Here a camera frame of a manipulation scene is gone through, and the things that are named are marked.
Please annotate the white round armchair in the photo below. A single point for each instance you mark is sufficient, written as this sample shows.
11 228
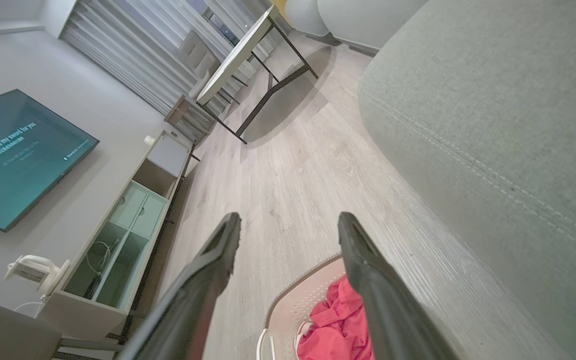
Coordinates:
358 20

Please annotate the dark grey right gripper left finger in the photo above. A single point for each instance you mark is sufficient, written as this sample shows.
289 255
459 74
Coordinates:
193 300

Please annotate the white wall socket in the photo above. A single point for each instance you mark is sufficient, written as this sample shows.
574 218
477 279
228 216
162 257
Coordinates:
149 140

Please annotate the white wall-mounted device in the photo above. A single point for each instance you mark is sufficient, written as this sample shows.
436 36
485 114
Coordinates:
38 272

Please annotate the white laundry basket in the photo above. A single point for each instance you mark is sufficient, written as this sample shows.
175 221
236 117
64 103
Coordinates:
298 310

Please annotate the white table with black legs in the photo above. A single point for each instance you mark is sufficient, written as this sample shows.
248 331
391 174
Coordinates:
240 62

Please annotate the red garment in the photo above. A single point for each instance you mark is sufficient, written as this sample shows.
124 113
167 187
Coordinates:
340 325

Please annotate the grey striped curtain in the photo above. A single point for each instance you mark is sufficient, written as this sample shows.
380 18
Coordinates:
153 45

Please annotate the flat screen television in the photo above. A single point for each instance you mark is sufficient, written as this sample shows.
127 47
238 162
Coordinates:
15 157

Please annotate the grey fabric sofa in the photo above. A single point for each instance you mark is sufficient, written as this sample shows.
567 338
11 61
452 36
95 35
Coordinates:
498 130

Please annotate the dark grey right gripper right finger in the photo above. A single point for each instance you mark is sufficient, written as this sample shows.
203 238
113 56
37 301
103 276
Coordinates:
388 310

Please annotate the white and green tv cabinet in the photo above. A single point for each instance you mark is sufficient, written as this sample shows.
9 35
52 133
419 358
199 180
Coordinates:
118 240

